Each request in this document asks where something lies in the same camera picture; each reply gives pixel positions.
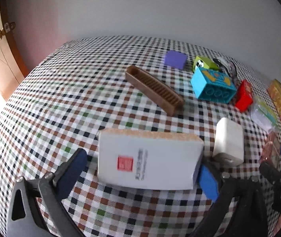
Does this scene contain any red toy brick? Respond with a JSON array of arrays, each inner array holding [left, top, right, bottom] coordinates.
[[235, 79, 253, 112]]

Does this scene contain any black and white small object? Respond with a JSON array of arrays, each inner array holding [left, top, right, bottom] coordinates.
[[212, 57, 238, 84]]

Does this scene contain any white power adapter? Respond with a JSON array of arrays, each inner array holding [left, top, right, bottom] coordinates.
[[212, 117, 244, 167]]

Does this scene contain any checkered tablecloth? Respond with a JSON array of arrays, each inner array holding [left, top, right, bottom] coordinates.
[[0, 36, 266, 236]]

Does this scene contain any pink card deck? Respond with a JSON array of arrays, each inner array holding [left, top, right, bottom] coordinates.
[[259, 131, 281, 168]]

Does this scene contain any colourful plastic packet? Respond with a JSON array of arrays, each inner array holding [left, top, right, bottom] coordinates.
[[250, 95, 278, 133]]

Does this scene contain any wooden door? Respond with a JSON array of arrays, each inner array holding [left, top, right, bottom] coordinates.
[[0, 0, 29, 100]]

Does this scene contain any green toy block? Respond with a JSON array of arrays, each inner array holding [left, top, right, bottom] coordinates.
[[192, 56, 220, 72]]

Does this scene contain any white box with red stamp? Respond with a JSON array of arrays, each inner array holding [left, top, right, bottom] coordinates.
[[97, 128, 204, 190]]

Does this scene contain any purple cube block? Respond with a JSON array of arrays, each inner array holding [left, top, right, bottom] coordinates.
[[164, 50, 188, 70]]

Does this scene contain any brown wooden comb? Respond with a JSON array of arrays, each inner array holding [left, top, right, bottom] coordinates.
[[125, 65, 185, 116]]

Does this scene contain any brass door handle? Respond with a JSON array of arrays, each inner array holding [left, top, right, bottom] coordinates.
[[0, 22, 16, 40]]

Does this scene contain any teal toy block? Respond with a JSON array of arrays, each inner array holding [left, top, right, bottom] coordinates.
[[190, 67, 237, 104]]

